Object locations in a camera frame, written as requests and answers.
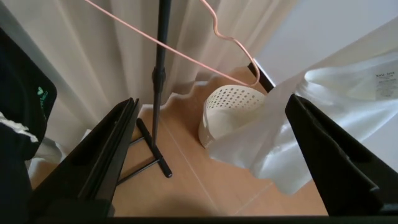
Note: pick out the white laundry basket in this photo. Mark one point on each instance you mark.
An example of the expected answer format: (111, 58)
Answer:
(217, 118)

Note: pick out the black garment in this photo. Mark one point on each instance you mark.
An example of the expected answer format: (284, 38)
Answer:
(18, 93)

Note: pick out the white curtain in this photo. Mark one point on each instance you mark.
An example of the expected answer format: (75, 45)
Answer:
(109, 46)

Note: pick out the pink clothes hanger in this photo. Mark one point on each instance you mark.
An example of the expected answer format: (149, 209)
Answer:
(174, 51)

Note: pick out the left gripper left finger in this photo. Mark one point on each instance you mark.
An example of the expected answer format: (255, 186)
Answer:
(59, 193)

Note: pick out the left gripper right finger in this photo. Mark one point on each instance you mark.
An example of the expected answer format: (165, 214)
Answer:
(342, 186)

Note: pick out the black clothes rack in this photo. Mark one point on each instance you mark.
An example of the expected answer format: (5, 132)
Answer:
(160, 62)

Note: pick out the white garment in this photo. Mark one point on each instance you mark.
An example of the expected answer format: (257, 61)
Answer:
(270, 149)

